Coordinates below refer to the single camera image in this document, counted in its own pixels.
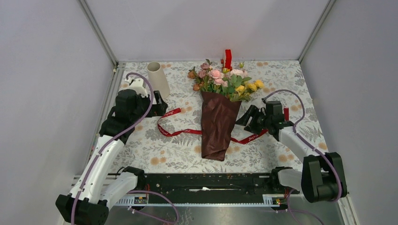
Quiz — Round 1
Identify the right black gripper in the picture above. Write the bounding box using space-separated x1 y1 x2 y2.
235 105 272 135

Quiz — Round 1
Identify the red printed ribbon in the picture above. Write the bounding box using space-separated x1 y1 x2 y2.
157 108 269 144

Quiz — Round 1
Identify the brown flower bouquet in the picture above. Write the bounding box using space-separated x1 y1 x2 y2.
187 60 264 161

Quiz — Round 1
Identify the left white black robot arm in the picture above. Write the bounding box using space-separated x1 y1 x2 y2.
55 89 168 225

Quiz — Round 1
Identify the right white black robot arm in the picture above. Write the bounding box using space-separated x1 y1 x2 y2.
236 101 348 203

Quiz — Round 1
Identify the beige ceramic vase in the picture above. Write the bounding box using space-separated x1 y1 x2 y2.
146 62 170 98

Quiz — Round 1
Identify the red yellow toy block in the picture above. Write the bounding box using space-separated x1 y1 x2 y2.
221 49 232 72

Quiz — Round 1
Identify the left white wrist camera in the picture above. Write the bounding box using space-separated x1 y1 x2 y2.
126 78 150 98

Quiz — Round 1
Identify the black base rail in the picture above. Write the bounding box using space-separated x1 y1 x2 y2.
134 173 290 206

